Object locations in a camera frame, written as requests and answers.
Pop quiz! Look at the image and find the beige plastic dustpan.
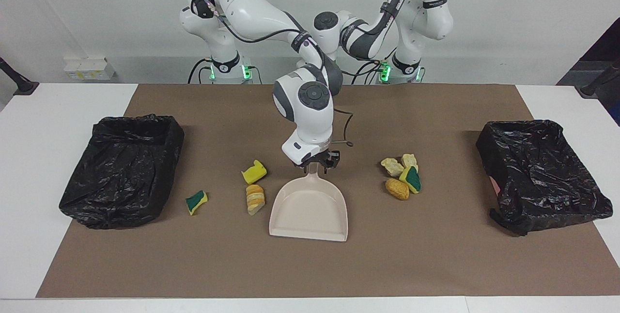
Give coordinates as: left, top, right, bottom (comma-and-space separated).
269, 162, 349, 242

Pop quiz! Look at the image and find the curled yellow sponge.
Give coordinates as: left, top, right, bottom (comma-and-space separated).
241, 159, 268, 185

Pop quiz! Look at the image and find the pale bread chunk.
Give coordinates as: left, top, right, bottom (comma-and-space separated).
380, 157, 405, 177

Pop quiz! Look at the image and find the large striped croissant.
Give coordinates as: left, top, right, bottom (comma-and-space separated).
246, 184, 266, 216

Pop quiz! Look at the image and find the brown bread roll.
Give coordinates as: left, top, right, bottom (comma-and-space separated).
385, 178, 410, 201

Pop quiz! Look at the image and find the thick green yellow sponge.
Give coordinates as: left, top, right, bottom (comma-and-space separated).
399, 165, 422, 194

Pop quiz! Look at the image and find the small green yellow sponge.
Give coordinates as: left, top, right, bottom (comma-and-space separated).
186, 190, 209, 216

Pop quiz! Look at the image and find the black bag lined pink bin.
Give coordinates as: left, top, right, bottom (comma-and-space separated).
476, 119, 613, 236

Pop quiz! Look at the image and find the brown paper table mat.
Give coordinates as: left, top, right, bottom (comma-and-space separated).
36, 84, 620, 298

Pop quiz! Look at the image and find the black clamp stand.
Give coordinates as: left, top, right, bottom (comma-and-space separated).
575, 60, 620, 98
0, 57, 39, 95

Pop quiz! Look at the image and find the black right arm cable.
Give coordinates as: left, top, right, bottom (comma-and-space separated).
213, 5, 355, 148

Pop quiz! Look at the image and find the black base cable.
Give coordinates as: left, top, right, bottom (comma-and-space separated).
188, 58, 214, 84
351, 60, 388, 85

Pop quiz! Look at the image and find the white wall socket box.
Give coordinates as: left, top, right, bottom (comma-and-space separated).
63, 57, 117, 81

